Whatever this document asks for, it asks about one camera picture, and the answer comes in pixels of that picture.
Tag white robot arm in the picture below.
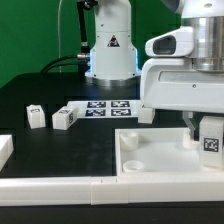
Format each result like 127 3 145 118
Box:
85 0 224 131

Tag black cables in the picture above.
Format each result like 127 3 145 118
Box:
40 53 92 74

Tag white left obstacle block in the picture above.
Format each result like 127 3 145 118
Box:
0 135 14 171

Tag fiducial marker sheet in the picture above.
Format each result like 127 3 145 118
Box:
67 99 141 119

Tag thin white cable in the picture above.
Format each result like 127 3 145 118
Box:
57 0 64 74

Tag white front obstacle bar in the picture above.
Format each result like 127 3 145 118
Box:
0 172 224 206

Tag white square tabletop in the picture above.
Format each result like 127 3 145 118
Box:
115 128 222 176

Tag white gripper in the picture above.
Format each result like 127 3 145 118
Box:
140 26 224 140

